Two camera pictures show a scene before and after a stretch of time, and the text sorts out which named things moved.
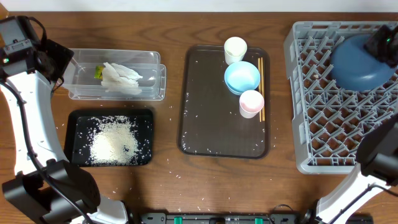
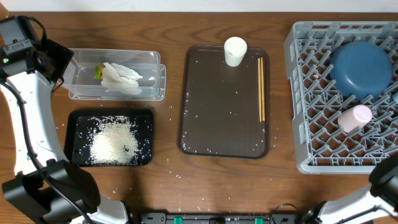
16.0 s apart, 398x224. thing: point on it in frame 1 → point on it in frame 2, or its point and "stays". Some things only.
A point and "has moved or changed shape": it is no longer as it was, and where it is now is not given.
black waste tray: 109,137 stays
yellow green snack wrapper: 99,72 stays
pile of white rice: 114,141 stays
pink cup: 251,102 → 354,118
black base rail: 219,218 stays
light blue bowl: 241,76 → 395,96
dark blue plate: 353,68 has moved or changed shape
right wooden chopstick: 262,84 stays
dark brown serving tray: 210,125 stays
